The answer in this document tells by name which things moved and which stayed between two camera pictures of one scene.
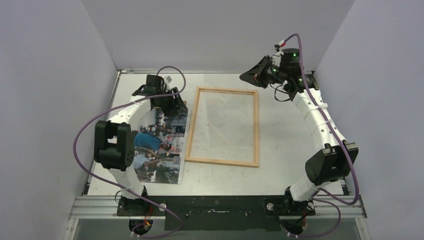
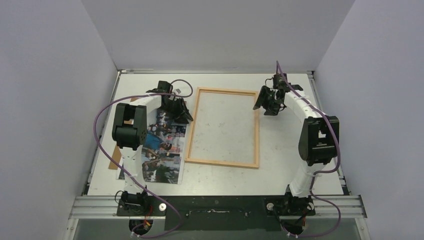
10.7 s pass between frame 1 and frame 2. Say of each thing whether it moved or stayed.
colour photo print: stayed
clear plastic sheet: stayed
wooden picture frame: stayed
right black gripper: moved
